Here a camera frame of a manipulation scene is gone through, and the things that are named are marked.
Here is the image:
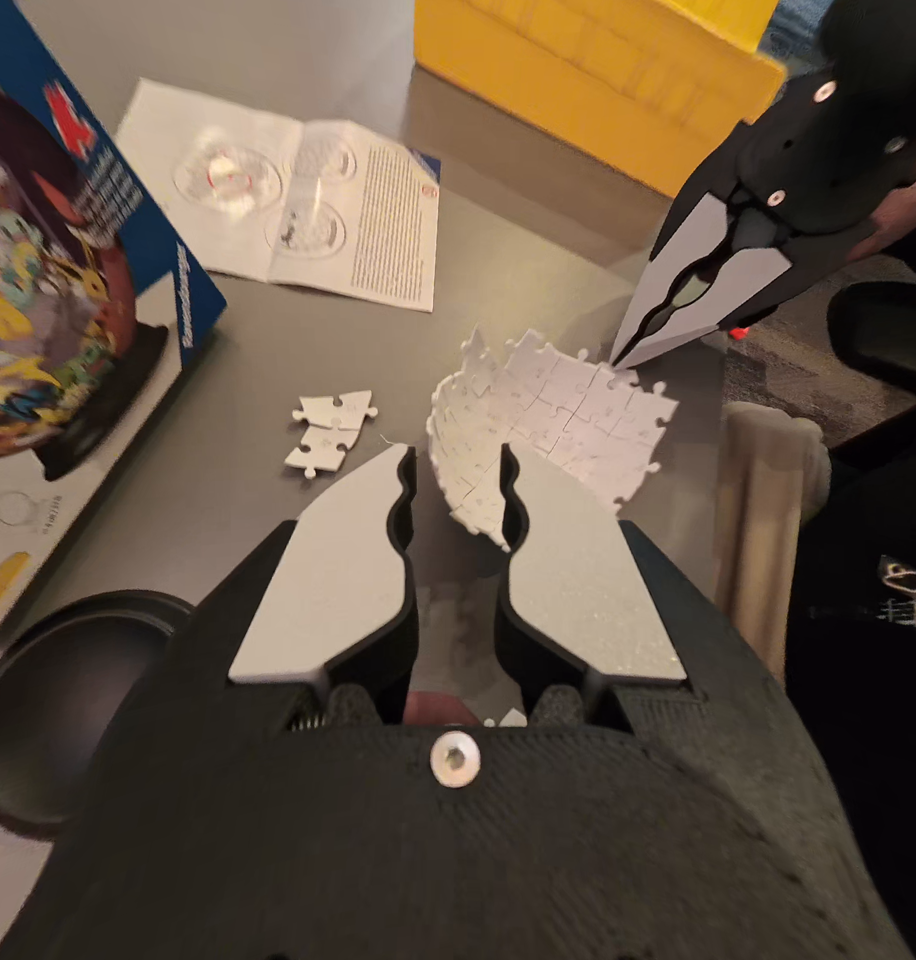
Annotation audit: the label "white printed instruction leaflet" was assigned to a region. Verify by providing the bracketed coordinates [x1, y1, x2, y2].
[115, 77, 442, 315]

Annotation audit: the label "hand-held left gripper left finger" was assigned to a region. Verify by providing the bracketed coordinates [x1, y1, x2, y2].
[227, 442, 421, 711]

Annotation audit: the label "colourful printed puzzle box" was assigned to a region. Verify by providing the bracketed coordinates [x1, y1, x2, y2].
[0, 0, 228, 650]

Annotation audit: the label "two-piece joined puzzle segment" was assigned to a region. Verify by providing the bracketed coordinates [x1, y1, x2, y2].
[283, 388, 380, 480]

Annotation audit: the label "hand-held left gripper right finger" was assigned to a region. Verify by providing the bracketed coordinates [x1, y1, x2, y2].
[494, 441, 689, 711]

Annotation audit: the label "black round cup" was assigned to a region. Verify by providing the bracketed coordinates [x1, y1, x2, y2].
[0, 590, 198, 843]

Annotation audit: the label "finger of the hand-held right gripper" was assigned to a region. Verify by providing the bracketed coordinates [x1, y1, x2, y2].
[610, 198, 734, 369]
[615, 243, 796, 371]

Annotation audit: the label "beige trousers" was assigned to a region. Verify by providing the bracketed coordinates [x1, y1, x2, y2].
[711, 401, 834, 685]

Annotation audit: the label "metal badge clip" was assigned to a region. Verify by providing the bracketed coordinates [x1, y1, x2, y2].
[878, 555, 916, 610]

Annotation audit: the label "yellow box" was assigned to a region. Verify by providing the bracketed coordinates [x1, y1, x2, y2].
[413, 0, 789, 200]

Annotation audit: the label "partly built white puzzle ball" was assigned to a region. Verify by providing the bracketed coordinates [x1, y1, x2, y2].
[425, 324, 681, 555]

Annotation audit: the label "black mesh office chair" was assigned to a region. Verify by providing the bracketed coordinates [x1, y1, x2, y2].
[827, 281, 916, 391]

